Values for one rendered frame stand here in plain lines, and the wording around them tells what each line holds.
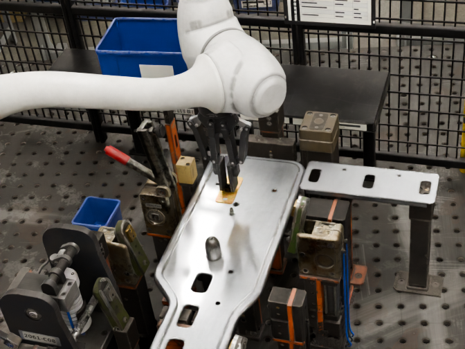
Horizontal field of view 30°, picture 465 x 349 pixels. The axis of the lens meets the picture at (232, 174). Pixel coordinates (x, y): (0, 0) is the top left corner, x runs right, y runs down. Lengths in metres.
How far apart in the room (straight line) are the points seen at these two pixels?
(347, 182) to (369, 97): 0.28
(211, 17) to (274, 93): 0.20
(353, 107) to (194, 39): 0.65
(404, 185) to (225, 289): 0.47
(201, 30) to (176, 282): 0.51
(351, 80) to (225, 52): 0.78
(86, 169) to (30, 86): 1.10
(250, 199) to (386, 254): 0.44
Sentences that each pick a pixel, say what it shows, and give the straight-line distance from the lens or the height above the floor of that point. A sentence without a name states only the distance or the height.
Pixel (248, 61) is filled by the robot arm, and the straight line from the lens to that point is 1.41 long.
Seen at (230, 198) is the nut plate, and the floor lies 1.07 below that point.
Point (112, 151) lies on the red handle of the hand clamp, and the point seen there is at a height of 1.14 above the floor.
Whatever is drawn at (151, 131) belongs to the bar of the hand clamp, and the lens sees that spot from 1.76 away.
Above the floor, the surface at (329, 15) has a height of 1.18.
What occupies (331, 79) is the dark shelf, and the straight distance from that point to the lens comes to 2.17.
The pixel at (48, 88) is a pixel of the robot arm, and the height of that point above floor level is 1.47.
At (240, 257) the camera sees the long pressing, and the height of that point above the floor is 1.00.
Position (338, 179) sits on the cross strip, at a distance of 1.91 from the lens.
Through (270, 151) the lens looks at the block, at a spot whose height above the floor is 0.97.
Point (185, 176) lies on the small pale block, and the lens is 1.91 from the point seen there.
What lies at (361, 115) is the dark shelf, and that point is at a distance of 2.04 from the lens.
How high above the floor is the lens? 2.23
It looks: 39 degrees down
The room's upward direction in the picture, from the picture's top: 8 degrees counter-clockwise
